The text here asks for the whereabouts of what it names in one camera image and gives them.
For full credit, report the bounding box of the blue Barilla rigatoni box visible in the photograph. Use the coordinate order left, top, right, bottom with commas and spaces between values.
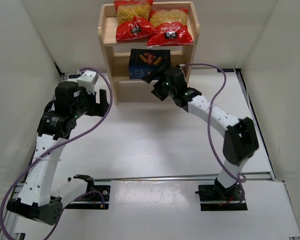
128, 48, 171, 80

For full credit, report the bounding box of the red fusilli pasta bag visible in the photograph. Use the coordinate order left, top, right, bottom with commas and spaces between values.
147, 8, 193, 47
114, 0, 158, 42

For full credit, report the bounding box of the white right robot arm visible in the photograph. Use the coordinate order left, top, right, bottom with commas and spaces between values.
141, 64, 259, 201

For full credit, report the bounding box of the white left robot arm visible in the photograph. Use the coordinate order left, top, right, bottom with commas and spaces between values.
6, 81, 109, 226

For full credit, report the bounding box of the wooden three-tier shelf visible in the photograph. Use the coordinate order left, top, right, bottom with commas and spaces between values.
98, 0, 200, 103

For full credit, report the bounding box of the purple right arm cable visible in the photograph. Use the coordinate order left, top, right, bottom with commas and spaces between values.
184, 62, 247, 205

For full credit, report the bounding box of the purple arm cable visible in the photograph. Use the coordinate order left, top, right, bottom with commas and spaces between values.
0, 66, 114, 240
184, 62, 247, 205

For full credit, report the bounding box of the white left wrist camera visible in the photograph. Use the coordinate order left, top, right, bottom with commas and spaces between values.
76, 70, 99, 95

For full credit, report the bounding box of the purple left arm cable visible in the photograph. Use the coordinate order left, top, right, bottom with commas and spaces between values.
0, 66, 114, 240

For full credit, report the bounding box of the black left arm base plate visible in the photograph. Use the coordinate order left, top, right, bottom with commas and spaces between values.
65, 181, 111, 210

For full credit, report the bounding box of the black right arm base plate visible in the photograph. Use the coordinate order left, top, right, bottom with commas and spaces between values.
195, 184, 248, 212

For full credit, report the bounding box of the aluminium table rail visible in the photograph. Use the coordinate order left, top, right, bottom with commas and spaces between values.
0, 72, 68, 240

